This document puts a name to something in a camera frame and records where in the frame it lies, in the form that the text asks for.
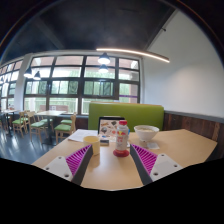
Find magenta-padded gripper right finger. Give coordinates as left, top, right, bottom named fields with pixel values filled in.
left=129, top=143, right=184, bottom=186

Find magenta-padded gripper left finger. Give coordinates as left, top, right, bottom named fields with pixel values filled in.
left=42, top=144, right=94, bottom=186

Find red-capped clear drink bottle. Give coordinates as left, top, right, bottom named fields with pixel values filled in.
left=114, top=119, right=130, bottom=153

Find small white paper slip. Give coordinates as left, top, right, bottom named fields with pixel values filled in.
left=145, top=141, right=161, bottom=150

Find white paper sheets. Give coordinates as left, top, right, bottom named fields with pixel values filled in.
left=67, top=128, right=99, bottom=143

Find white bowl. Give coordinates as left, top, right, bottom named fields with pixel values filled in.
left=133, top=124, right=161, bottom=143

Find green upholstered bench seat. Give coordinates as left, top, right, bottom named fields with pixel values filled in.
left=87, top=101, right=165, bottom=133

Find wooden chairs with green seats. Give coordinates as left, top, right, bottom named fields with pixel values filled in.
left=0, top=109, right=78, bottom=144

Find light wooden dining table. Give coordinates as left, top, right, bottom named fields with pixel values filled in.
left=34, top=109, right=68, bottom=146

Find black pendant ceiling lamps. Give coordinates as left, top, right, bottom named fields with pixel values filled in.
left=0, top=52, right=112, bottom=84

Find long curved strip light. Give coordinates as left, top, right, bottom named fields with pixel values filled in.
left=95, top=47, right=171, bottom=64

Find cream mug with yellow handle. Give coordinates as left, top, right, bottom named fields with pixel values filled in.
left=82, top=135, right=101, bottom=156

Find black-framed window wall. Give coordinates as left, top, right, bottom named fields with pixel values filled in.
left=0, top=54, right=141, bottom=116

